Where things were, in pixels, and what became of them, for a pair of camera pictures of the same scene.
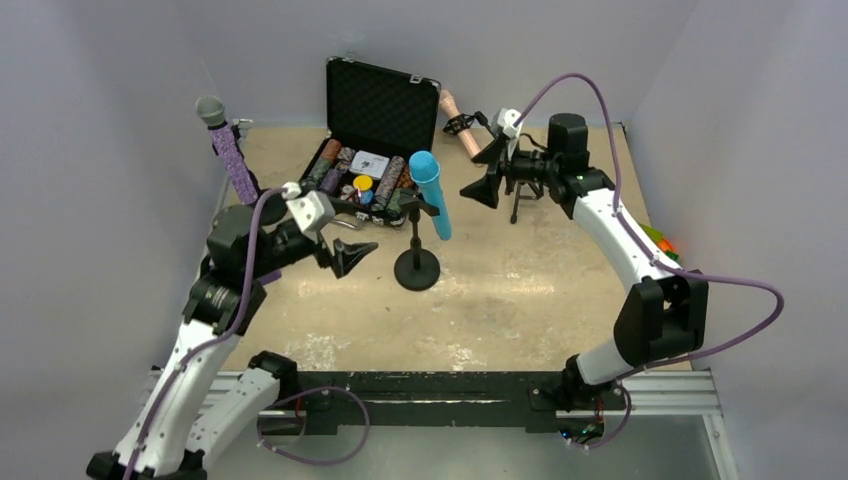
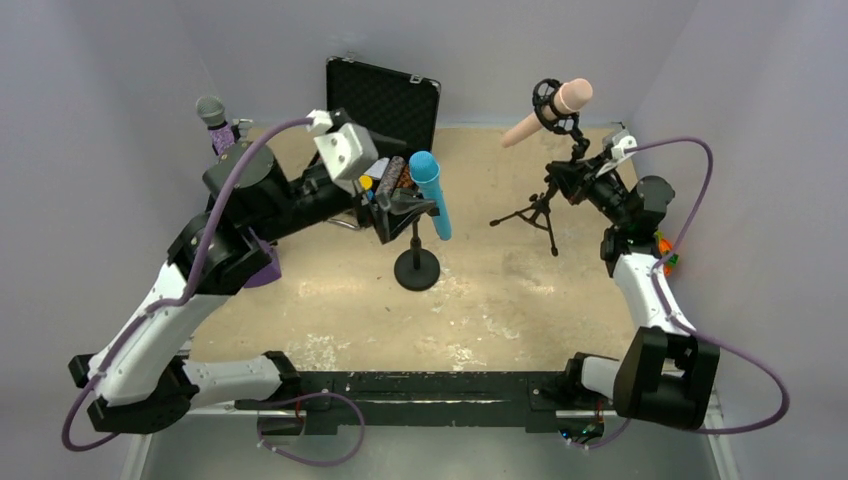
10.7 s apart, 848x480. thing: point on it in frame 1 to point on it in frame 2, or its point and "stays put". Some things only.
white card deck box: x=370 y=164 stays put
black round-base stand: x=417 y=269 stays put
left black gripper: x=328 y=251 to x=382 y=216
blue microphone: x=425 y=170 stays put
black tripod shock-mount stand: x=457 y=124 to x=569 y=146
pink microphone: x=450 y=107 to x=570 y=95
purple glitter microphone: x=212 y=109 stays put
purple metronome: x=276 y=274 stays put
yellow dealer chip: x=362 y=182 stays put
